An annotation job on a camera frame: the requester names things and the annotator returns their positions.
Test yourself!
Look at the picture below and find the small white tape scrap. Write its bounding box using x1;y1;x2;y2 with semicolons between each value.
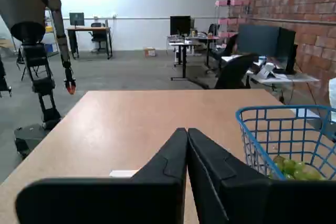
109;169;140;178

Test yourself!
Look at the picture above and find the green toy fruit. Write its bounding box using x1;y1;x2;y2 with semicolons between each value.
267;155;328;180

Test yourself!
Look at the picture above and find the white office desk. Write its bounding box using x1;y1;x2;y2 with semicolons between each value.
222;55;320;104

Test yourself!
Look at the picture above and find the white desktop device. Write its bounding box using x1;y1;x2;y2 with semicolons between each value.
256;61;277;79

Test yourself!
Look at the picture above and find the white crumpled sheet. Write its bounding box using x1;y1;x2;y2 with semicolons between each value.
328;77;336;125

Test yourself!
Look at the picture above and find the black computer monitor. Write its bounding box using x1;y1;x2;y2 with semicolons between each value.
277;27;299;75
170;15;192;36

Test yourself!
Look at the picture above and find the large dark grey monitor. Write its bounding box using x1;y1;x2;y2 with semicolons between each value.
237;24;281;58

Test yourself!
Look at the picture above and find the white desk with black legs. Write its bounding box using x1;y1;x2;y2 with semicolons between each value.
166;35;221;82

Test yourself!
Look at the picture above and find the wooden desk with black legs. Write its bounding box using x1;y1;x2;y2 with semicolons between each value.
65;26;113;60

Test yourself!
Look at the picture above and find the metal shelf with bins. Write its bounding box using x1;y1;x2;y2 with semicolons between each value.
43;8;60;57

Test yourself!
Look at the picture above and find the small computer monitor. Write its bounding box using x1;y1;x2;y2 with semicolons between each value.
69;12;85;28

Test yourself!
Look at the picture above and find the grey humanoid robot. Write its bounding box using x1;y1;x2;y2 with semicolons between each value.
0;0;78;159

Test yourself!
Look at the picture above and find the blue wire basket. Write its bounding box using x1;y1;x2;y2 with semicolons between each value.
235;105;336;180

